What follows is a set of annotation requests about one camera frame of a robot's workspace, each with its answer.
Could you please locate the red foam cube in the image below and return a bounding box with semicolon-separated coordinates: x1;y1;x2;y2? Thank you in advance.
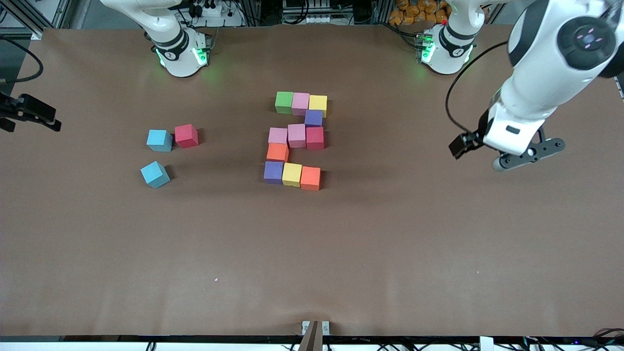
306;127;325;151
175;123;199;149

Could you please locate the orange foam cube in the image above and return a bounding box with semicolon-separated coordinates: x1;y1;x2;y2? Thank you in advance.
300;166;322;191
266;143;290;163

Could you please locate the green foam cube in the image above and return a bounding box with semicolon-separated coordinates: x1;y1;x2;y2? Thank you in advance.
275;91;294;115

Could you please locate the blue foam cube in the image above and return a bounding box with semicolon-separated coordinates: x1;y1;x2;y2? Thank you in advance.
146;129;174;153
140;161;171;189

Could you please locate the bag of oranges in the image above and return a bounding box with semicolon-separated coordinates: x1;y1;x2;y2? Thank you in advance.
389;0;451;26

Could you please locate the white power strip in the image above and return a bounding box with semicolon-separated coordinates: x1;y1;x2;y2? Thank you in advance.
188;0;244;27

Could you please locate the white electronics box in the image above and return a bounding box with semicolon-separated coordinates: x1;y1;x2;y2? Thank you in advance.
282;0;342;25

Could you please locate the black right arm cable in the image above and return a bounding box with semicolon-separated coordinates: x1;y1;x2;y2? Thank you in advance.
0;35;44;83

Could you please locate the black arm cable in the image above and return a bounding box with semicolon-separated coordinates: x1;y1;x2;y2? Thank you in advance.
0;35;44;83
445;41;510;142

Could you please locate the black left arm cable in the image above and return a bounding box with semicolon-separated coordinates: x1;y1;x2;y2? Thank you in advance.
445;41;510;142

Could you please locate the aluminium frame profile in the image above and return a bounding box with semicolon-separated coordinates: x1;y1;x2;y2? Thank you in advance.
10;0;74;40

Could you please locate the black cable bundle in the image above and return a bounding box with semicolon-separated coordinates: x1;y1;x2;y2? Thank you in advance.
522;328;624;351

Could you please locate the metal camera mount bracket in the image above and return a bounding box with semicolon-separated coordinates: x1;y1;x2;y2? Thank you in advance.
298;320;331;351

